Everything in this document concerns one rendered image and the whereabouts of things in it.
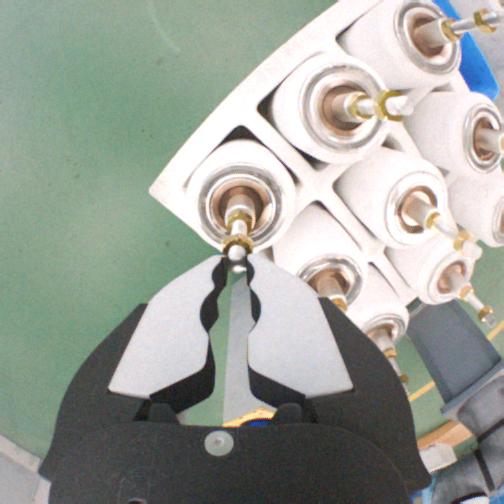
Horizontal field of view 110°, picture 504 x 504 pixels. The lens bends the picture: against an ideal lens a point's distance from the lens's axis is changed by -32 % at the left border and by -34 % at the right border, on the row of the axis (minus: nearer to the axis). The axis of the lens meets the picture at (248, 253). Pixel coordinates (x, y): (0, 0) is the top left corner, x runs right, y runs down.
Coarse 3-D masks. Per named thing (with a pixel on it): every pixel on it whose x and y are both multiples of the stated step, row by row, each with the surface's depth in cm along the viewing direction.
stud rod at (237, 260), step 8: (240, 224) 17; (232, 232) 16; (240, 232) 16; (232, 248) 14; (240, 248) 14; (232, 256) 13; (240, 256) 13; (232, 264) 13; (240, 264) 13; (240, 272) 14
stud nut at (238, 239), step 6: (234, 234) 15; (240, 234) 14; (228, 240) 14; (234, 240) 14; (240, 240) 14; (246, 240) 14; (252, 240) 15; (228, 246) 14; (246, 246) 14; (252, 246) 14; (222, 252) 14; (228, 252) 14; (246, 252) 14; (252, 252) 14
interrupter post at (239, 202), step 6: (234, 198) 20; (240, 198) 20; (246, 198) 20; (228, 204) 20; (234, 204) 19; (240, 204) 19; (246, 204) 19; (252, 204) 20; (228, 210) 19; (234, 210) 18; (246, 210) 18; (252, 210) 19; (252, 216) 19; (252, 222) 19
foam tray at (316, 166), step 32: (352, 0) 17; (320, 32) 19; (288, 64) 21; (256, 96) 23; (416, 96) 22; (224, 128) 25; (256, 128) 25; (192, 160) 26; (288, 160) 26; (320, 160) 30; (160, 192) 28; (320, 192) 28; (352, 224) 30; (384, 256) 32
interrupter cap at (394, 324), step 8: (368, 320) 28; (376, 320) 27; (384, 320) 28; (392, 320) 28; (400, 320) 28; (360, 328) 28; (368, 328) 28; (376, 328) 29; (384, 328) 29; (392, 328) 29; (400, 328) 29; (368, 336) 29; (392, 336) 29; (400, 336) 29
